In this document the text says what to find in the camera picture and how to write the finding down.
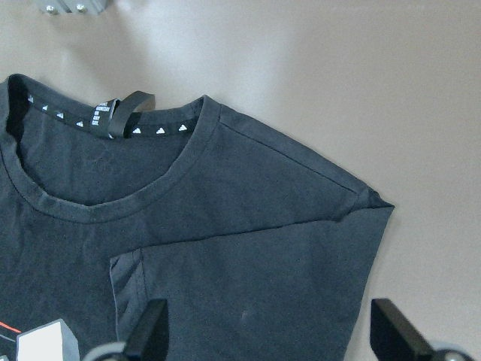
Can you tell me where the black t-shirt with logo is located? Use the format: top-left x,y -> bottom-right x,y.
1,74 -> 393,360

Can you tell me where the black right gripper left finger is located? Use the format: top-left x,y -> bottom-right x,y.
123,299 -> 168,361

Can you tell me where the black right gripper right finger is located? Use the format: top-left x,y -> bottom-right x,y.
370,299 -> 434,361

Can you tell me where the aluminium frame post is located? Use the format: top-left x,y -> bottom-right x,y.
34,0 -> 110,15

